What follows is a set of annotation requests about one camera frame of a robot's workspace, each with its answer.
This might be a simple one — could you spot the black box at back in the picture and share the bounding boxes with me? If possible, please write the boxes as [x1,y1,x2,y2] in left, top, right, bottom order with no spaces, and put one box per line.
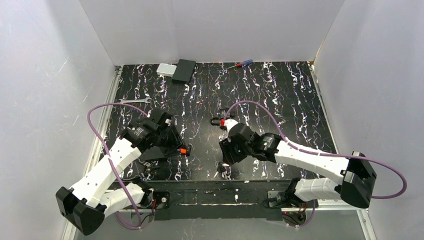
[171,59,196,83]

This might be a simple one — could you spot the blue red screwdriver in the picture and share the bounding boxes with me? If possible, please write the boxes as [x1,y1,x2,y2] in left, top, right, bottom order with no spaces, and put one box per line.
[227,59,253,69]

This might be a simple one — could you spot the white box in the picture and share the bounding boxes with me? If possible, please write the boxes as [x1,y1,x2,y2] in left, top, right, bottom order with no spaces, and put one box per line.
[156,63,177,77]

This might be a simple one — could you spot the black pliers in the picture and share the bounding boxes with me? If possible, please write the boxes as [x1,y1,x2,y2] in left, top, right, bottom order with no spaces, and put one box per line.
[140,162,163,181]

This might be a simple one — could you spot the aluminium frame rail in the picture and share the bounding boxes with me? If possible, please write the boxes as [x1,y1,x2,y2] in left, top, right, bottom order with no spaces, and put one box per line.
[61,66,377,240]

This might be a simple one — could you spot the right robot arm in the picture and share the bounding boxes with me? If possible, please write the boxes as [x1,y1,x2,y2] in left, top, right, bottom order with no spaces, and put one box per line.
[219,119,377,209]

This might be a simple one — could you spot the silver open-end wrench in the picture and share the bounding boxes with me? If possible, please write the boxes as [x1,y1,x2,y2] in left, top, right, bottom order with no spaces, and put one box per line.
[118,97,151,104]

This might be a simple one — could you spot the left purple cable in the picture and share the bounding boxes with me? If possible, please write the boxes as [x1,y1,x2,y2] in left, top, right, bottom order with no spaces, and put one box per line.
[87,102,157,231]

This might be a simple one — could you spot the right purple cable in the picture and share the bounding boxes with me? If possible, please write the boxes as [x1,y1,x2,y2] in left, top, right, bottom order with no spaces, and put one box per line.
[222,100,408,229]

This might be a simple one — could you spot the orange and black padlock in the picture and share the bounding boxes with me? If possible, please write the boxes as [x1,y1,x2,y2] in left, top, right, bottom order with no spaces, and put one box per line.
[179,144,192,157]

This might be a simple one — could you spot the key bunch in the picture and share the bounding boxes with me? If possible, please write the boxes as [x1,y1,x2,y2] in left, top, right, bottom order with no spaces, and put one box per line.
[212,162,232,180]

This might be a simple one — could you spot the black box at front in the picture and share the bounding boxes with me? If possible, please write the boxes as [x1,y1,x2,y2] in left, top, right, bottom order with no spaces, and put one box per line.
[139,147,168,162]

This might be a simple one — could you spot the purple cable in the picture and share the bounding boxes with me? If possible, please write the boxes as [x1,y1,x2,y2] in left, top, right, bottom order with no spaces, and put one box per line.
[222,100,408,229]
[87,102,157,231]

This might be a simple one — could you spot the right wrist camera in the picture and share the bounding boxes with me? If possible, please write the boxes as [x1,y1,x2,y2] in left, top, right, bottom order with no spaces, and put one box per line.
[219,118,239,137]

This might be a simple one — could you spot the black box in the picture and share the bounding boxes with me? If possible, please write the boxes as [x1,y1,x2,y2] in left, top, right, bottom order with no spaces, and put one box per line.
[171,59,196,83]
[139,147,168,162]

